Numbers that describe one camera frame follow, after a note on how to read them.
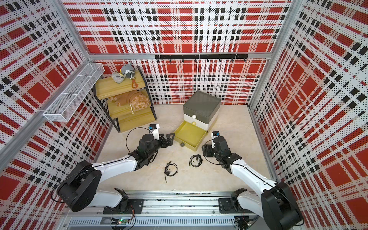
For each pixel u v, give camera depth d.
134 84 0.86
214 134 0.77
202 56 0.89
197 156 0.91
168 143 0.77
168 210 0.73
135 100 0.88
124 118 1.10
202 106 0.93
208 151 0.75
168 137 0.78
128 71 0.86
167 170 0.86
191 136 1.00
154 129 0.75
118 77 0.84
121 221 0.69
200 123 0.94
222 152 0.64
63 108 0.69
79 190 0.43
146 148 0.66
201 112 0.85
